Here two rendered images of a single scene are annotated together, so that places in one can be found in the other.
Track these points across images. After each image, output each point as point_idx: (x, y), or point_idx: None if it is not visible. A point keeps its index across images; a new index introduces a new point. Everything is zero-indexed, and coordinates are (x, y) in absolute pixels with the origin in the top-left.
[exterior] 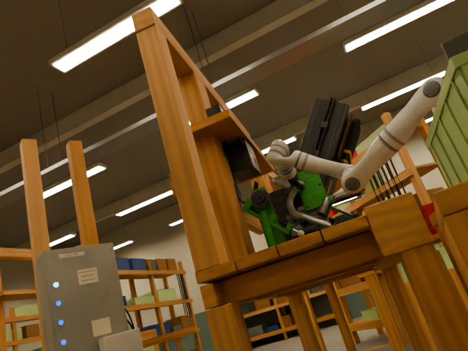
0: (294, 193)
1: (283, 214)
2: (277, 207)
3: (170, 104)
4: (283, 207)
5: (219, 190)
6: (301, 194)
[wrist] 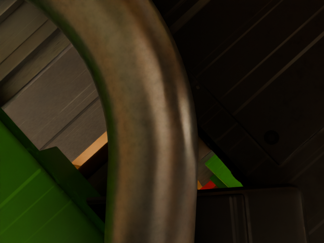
0: (114, 192)
1: (231, 16)
2: (311, 45)
3: None
4: (259, 74)
5: None
6: (76, 225)
